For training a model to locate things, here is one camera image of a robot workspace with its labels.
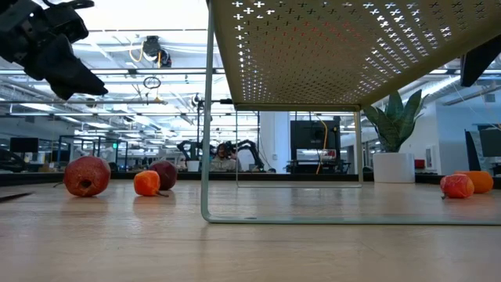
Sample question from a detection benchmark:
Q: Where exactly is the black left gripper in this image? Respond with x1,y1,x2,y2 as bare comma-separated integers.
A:
0,0,110,102

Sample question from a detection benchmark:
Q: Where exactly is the yellow hanging cable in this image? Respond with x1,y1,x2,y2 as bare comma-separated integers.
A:
315,115,329,175

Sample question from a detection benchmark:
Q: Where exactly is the red-orange fruit with stem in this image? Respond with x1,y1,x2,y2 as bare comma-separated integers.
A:
439,173,475,200

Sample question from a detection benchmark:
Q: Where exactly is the person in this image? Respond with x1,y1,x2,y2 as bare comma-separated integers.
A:
211,143,240,172

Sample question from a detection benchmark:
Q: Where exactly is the black office monitor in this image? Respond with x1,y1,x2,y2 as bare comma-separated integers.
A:
464,124,501,177

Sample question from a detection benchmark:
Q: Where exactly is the black flat strip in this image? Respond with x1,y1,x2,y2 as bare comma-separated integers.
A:
0,190,35,204

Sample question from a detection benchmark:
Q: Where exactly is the white plant pot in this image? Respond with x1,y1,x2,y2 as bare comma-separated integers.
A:
372,152,416,184

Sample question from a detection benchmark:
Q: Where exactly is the dark red round fruit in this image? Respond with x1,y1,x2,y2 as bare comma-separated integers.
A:
150,160,178,191

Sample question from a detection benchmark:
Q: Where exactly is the small orange fruit with stem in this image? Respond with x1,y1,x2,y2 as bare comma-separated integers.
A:
133,170,170,198

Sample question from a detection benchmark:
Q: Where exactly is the red pomegranate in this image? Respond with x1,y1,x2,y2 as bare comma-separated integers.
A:
62,155,112,198

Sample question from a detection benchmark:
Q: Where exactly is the black monitor on stand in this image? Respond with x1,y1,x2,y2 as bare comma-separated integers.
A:
287,119,351,175

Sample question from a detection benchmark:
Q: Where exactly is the small dark background monitor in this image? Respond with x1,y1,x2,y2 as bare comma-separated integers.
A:
9,136,40,154

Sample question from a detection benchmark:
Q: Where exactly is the green snake plant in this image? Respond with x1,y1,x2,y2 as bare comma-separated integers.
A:
362,89,430,154

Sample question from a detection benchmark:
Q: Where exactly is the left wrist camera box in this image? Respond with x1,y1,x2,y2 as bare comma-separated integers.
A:
41,4,90,44

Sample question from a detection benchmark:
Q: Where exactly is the orange round fruit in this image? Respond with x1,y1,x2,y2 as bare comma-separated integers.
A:
453,170,495,194

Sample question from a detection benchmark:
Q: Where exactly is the black background frame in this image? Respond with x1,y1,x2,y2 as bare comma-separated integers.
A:
56,135,129,172

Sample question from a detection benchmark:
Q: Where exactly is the black ceiling camera mount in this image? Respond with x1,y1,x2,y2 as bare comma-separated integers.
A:
142,34,172,68

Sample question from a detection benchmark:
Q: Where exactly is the green perforated metal shelf riser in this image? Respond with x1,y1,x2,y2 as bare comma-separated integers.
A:
200,0,501,226

